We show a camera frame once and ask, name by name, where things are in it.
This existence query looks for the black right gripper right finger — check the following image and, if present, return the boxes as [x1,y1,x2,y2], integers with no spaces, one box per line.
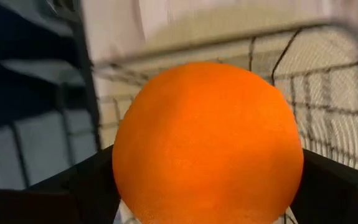
[290,148,358,224]

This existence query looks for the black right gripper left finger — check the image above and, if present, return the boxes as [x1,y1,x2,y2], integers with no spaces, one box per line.
[0,144,123,224]

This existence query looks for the orange fruit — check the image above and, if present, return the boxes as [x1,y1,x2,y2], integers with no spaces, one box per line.
[112,61,305,224]

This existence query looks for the black aluminium table frame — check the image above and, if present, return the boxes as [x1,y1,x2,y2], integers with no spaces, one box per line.
[50,0,103,154]

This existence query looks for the black wire basket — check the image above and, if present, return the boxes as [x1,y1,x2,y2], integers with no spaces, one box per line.
[92,17,358,224]

